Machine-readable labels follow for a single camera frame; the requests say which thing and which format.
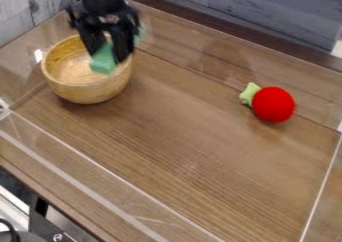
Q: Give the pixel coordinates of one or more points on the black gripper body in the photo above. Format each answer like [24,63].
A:
[103,14]

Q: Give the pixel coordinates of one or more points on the clear acrylic tray wall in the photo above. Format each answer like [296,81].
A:
[110,207]

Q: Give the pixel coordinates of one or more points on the green rectangular block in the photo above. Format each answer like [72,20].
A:
[102,60]

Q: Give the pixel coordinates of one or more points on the brown wooden bowl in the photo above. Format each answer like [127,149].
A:
[72,80]

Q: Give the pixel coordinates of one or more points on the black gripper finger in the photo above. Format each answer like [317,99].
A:
[92,37]
[122,34]

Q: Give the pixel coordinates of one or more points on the black metal table leg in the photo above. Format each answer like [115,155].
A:
[47,222]

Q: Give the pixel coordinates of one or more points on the red plush radish toy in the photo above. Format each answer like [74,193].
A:
[270,102]

